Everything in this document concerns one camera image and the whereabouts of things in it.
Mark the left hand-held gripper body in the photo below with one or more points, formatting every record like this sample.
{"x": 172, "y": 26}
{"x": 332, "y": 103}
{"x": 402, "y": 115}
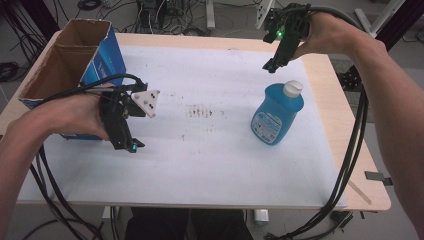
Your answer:
{"x": 115, "y": 105}

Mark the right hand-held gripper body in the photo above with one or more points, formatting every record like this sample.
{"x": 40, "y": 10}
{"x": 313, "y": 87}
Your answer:
{"x": 288, "y": 23}

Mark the blue bottle with white cap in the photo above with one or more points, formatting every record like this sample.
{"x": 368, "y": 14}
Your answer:
{"x": 278, "y": 113}

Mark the blue cardboard box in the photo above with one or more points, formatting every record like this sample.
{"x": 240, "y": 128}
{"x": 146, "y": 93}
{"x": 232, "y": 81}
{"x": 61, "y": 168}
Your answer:
{"x": 71, "y": 61}

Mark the person's left hand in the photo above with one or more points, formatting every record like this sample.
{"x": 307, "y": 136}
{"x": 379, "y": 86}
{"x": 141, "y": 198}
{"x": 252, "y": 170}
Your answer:
{"x": 78, "y": 111}

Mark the person's right hand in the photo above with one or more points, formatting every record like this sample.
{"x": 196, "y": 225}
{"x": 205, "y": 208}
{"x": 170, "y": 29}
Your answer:
{"x": 325, "y": 35}

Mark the white foam mat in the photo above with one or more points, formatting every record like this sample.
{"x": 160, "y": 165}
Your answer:
{"x": 213, "y": 156}

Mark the white metal stand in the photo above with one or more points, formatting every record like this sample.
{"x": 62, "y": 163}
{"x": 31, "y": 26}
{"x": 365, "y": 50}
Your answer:
{"x": 210, "y": 13}

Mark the person's dark trousers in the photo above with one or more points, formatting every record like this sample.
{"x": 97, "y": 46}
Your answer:
{"x": 188, "y": 224}

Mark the white table leg foot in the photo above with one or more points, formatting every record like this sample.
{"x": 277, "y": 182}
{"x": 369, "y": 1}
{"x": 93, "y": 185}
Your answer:
{"x": 260, "y": 215}

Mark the grey tape strip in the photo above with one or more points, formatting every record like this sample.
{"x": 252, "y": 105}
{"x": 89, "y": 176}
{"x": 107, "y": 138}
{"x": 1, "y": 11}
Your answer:
{"x": 378, "y": 176}

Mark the white stand frame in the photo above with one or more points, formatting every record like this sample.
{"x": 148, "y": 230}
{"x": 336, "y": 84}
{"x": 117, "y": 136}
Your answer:
{"x": 380, "y": 15}

